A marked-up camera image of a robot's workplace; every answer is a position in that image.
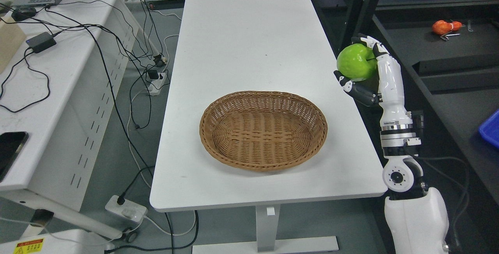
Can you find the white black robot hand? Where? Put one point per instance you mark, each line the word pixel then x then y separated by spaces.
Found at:
pixel 391 90

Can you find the green apple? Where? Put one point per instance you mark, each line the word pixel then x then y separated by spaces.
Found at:
pixel 357 62

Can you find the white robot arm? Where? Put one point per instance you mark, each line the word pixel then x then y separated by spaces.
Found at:
pixel 416 216

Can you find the orange object on shelf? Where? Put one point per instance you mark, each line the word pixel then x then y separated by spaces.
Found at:
pixel 442 27

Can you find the blue plastic tray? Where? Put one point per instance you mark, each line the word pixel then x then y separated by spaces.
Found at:
pixel 489 129

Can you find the brown wicker basket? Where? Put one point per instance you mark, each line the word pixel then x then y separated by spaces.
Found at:
pixel 262 131

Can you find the white standing desk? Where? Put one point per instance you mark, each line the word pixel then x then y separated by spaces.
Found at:
pixel 228 46

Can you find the white far power strip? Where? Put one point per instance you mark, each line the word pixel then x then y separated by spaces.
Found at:
pixel 157 83

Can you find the white floor power strip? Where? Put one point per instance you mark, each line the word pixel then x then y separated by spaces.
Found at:
pixel 126 209

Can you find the white perforated side desk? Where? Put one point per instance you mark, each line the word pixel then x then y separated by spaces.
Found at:
pixel 65 108

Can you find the black power adapter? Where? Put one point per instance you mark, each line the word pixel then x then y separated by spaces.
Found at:
pixel 41 42

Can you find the black computer mouse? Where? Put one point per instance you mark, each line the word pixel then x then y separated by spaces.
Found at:
pixel 23 13

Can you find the black smartphone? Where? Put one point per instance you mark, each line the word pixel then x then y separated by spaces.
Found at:
pixel 11 143

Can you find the white box device warning label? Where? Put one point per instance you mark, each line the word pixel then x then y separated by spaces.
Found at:
pixel 75 241

